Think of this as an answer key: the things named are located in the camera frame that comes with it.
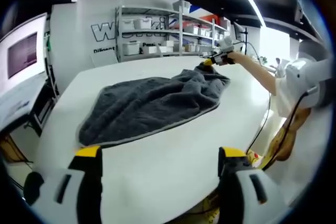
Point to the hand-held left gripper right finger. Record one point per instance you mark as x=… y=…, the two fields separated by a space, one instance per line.
x=229 y=182

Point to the white lettered partition panel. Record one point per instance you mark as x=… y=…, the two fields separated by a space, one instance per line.
x=73 y=51

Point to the black chair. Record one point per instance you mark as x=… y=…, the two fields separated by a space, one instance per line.
x=32 y=187

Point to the large display screen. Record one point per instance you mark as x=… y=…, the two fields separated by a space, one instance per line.
x=22 y=53

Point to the white worn chest device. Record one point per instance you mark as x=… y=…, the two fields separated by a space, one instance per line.
x=299 y=77

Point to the green hanging item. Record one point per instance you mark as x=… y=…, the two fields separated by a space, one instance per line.
x=48 y=45

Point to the white table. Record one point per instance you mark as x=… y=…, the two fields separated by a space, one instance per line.
x=162 y=171

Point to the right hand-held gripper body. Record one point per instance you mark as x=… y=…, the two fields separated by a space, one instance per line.
x=228 y=47

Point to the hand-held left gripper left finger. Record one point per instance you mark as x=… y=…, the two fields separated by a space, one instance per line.
x=89 y=182

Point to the grey metal shelving rack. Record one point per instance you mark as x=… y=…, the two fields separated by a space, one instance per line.
x=181 y=24

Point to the group of white storage boxes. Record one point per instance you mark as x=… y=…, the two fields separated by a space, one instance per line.
x=131 y=48

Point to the white standing desk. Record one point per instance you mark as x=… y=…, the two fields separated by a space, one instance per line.
x=15 y=100

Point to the black monitor on stand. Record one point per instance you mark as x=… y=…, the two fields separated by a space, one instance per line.
x=238 y=31

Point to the grey towel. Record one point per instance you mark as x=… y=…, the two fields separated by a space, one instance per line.
x=147 y=103

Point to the black equipment rack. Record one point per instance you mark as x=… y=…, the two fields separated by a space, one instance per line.
x=51 y=77

